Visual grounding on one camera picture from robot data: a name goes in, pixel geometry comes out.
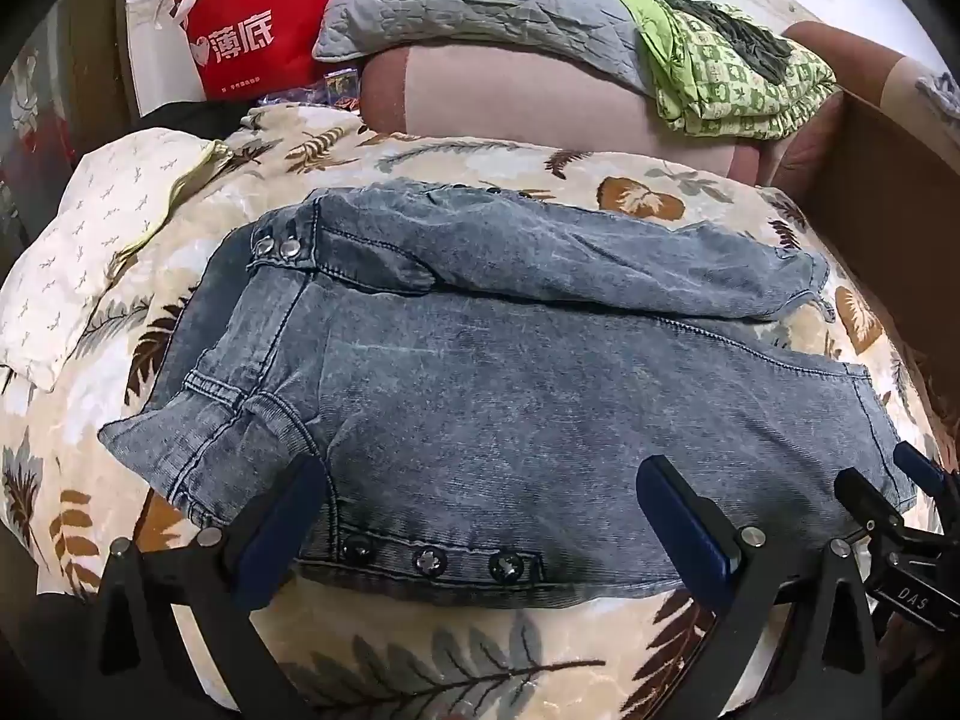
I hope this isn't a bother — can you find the black cloth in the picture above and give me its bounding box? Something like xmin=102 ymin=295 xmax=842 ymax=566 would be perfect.
xmin=139 ymin=99 xmax=250 ymax=143

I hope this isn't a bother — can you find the dark grey crinkled cloth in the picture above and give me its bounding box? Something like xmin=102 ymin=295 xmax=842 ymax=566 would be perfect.
xmin=671 ymin=0 xmax=796 ymax=83

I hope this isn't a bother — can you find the white small-print pillow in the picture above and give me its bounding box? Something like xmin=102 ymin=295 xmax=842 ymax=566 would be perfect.
xmin=0 ymin=127 xmax=233 ymax=395

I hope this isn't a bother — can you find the brown wooden cabinet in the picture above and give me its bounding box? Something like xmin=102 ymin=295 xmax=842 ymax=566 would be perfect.
xmin=41 ymin=0 xmax=143 ymax=125

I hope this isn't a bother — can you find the brown cardboard box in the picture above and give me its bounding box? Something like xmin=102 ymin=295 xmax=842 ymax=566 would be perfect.
xmin=787 ymin=52 xmax=960 ymax=406

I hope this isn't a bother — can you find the pink bolster cushion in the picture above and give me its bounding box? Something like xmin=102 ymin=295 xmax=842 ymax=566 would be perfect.
xmin=360 ymin=37 xmax=773 ymax=188

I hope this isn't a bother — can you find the colourful printed packet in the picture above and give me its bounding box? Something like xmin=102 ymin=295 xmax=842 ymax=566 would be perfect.
xmin=255 ymin=71 xmax=366 ymax=115

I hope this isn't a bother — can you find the green patterned cloth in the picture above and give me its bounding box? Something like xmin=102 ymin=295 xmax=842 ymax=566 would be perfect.
xmin=600 ymin=0 xmax=841 ymax=142

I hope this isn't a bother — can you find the grey quilted pillow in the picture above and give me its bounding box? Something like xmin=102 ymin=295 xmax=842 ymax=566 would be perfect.
xmin=311 ymin=0 xmax=661 ymax=95

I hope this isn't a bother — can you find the brown pink cushion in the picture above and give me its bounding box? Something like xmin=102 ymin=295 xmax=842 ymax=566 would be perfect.
xmin=772 ymin=19 xmax=912 ymax=196

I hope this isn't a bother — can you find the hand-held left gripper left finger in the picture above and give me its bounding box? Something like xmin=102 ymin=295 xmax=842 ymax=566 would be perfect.
xmin=97 ymin=454 xmax=331 ymax=720

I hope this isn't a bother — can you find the grey knitted cloth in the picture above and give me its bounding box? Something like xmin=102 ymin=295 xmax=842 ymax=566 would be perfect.
xmin=913 ymin=67 xmax=960 ymax=122

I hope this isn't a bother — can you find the red and white shopping bag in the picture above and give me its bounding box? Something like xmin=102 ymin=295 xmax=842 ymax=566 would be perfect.
xmin=124 ymin=0 xmax=353 ymax=117

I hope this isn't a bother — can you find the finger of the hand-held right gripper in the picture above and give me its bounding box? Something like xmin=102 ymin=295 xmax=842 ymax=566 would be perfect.
xmin=835 ymin=467 xmax=908 ymax=541
xmin=892 ymin=441 xmax=948 ymax=500

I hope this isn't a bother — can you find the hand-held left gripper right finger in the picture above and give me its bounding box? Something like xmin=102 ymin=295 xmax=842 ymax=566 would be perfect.
xmin=636 ymin=457 xmax=897 ymax=720

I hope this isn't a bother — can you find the cream leaf-print blanket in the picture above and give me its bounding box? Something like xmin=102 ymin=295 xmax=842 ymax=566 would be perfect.
xmin=0 ymin=101 xmax=960 ymax=720

